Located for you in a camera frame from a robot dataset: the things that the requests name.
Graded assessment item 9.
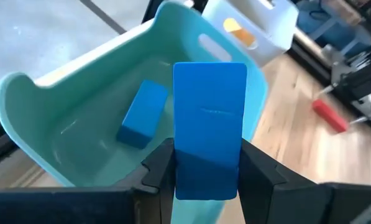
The white plastic bin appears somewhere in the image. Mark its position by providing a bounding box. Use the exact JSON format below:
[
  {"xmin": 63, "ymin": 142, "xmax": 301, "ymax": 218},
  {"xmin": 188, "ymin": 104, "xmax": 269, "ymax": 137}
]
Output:
[{"xmin": 201, "ymin": 0, "xmax": 300, "ymax": 68}]

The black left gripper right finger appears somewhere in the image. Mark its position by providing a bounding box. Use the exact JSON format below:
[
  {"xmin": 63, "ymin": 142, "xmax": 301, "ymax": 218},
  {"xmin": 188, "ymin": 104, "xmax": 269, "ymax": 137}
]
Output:
[{"xmin": 237, "ymin": 138, "xmax": 371, "ymax": 224}]

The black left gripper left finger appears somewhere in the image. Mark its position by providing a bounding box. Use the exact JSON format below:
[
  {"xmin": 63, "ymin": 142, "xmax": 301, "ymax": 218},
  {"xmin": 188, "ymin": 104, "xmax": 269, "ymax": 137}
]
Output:
[{"xmin": 0, "ymin": 138, "xmax": 177, "ymax": 224}]

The red rectangular block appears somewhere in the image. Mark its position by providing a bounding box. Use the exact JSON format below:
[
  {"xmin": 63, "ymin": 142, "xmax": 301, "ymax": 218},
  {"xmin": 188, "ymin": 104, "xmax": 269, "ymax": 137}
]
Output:
[{"xmin": 311, "ymin": 98, "xmax": 350, "ymax": 134}]

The teal plastic bin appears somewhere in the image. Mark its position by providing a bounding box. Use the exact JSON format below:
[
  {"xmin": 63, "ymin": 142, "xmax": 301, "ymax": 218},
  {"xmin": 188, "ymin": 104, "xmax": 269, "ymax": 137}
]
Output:
[{"xmin": 0, "ymin": 0, "xmax": 268, "ymax": 224}]

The small orange cube block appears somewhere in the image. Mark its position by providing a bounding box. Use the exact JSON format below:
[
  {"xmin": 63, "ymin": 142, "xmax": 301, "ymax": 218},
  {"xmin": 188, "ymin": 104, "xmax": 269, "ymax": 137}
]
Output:
[{"xmin": 222, "ymin": 17, "xmax": 258, "ymax": 49}]

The blue arch block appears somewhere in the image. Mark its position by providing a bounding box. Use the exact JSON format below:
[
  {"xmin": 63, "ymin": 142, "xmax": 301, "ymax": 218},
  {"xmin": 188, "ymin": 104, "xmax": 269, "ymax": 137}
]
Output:
[{"xmin": 116, "ymin": 79, "xmax": 170, "ymax": 150}]

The blue rectangular block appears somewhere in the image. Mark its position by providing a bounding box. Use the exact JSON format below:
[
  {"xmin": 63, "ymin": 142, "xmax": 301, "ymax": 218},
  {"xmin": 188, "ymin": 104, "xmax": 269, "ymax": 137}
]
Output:
[{"xmin": 172, "ymin": 61, "xmax": 248, "ymax": 201}]

